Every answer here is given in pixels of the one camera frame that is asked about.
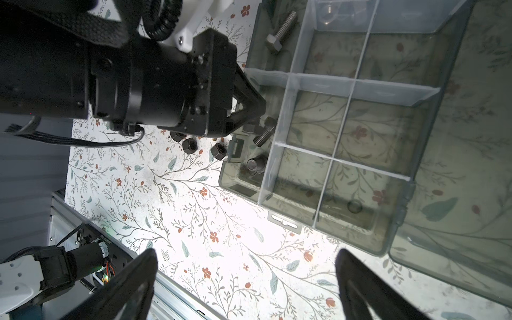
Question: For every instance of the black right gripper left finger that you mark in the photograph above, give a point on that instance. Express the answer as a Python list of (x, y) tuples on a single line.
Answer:
[(128, 296)]

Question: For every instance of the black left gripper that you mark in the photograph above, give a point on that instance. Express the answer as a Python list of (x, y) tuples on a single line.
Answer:
[(51, 74)]

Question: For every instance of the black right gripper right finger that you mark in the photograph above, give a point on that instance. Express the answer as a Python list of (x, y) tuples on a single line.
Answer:
[(361, 290)]

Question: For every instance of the black hex bolt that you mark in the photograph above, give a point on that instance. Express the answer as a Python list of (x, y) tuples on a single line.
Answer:
[(267, 131), (257, 165)]

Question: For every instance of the silver hex bolt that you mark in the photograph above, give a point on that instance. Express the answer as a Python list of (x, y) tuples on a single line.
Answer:
[(274, 41)]

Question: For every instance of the translucent green organizer box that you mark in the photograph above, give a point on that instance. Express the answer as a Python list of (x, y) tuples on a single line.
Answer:
[(393, 136)]

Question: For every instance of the shiny silver nut pair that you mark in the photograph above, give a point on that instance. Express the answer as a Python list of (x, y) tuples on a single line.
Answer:
[(338, 13)]

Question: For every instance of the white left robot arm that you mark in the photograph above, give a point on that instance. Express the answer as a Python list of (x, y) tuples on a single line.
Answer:
[(163, 22)]

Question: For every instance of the small black nut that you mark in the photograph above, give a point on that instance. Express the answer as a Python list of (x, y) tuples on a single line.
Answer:
[(177, 137), (190, 146), (218, 151)]

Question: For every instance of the aluminium front rail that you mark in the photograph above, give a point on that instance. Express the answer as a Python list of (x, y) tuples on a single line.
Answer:
[(170, 300)]

